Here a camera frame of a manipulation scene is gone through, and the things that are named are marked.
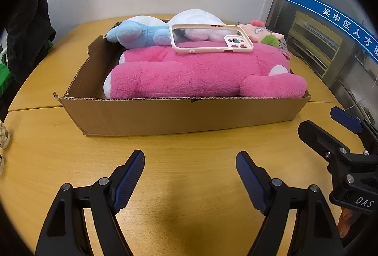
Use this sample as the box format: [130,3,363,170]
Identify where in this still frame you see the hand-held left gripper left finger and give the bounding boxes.
[35,150,146,256]

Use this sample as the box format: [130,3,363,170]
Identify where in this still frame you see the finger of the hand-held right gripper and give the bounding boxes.
[297,120,352,162]
[330,106,378,154]

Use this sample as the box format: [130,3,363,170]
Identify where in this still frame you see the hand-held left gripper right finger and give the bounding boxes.
[236,151,345,256]

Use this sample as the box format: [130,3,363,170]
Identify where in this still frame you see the cardboard box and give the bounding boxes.
[53,15,313,137]

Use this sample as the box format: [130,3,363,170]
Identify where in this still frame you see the person's right hand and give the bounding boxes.
[339,208,354,239]

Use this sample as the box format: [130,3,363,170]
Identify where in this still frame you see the glass door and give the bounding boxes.
[265,0,378,117]

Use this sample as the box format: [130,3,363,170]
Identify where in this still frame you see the metal document rack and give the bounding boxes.
[287,10,345,78]

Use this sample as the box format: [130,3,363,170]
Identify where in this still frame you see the grey patterned cloth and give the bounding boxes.
[278,39,293,60]

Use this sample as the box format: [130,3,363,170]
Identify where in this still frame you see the blue banner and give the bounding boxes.
[284,0,378,65]

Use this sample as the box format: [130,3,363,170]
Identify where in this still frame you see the pig plush toy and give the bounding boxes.
[236,19,286,48]

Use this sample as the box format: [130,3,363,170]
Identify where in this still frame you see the pink plush bear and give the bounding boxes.
[103,43,308,100]

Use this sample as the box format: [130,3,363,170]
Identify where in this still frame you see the clear phone case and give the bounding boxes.
[170,24,255,55]

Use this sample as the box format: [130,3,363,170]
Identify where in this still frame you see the blue plush toy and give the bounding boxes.
[106,16,175,49]

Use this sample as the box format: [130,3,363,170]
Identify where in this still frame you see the green panel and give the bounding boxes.
[0,62,13,97]

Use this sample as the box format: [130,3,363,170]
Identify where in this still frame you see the dark jacket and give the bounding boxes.
[0,0,57,81]

